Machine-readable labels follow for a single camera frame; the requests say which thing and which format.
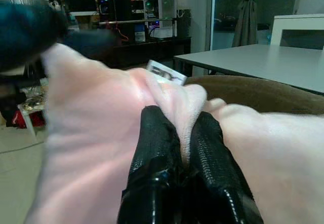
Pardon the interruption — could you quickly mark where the dark brown fabric sofa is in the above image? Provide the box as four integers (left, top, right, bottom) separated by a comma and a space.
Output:
186, 75, 324, 115

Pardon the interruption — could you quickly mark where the pink pillow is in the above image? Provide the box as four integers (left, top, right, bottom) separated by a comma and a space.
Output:
24, 43, 324, 224

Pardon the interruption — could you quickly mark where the white computer case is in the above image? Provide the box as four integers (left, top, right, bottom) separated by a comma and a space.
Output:
143, 0, 178, 39

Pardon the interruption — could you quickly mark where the blue box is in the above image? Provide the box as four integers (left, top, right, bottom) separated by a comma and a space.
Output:
134, 23, 147, 43

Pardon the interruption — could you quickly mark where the red bag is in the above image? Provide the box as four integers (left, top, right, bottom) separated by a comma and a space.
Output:
12, 109, 47, 130

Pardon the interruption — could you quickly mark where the red cable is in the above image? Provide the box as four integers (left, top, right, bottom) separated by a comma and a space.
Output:
114, 22, 130, 42

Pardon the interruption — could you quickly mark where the glass sliding door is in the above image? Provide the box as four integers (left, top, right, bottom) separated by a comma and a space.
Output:
209, 0, 244, 51

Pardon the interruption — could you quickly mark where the small white stool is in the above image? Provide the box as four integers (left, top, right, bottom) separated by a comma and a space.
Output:
17, 87, 49, 138

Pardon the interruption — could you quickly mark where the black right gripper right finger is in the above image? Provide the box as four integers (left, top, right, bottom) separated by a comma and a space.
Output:
186, 111, 264, 224

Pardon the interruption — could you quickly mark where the white open shelf cabinet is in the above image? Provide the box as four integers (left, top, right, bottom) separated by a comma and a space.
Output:
271, 14, 324, 50

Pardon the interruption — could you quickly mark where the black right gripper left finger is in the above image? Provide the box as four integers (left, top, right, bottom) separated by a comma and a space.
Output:
116, 105, 183, 224

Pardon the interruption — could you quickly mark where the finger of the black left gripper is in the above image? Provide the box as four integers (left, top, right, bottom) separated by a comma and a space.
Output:
63, 30, 118, 50

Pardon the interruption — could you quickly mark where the black computer tower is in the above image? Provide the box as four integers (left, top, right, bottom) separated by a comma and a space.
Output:
98, 0, 132, 22

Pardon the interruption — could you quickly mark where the grey tied curtain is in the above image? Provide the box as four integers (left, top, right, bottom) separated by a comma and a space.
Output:
231, 0, 258, 48

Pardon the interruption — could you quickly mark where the long black desk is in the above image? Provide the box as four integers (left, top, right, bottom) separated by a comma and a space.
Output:
98, 17, 192, 69

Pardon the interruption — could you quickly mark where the white pillow tag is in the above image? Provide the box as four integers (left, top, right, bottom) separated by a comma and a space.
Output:
146, 59, 188, 87

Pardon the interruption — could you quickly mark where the large white table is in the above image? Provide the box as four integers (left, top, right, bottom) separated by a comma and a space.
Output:
173, 44, 324, 95

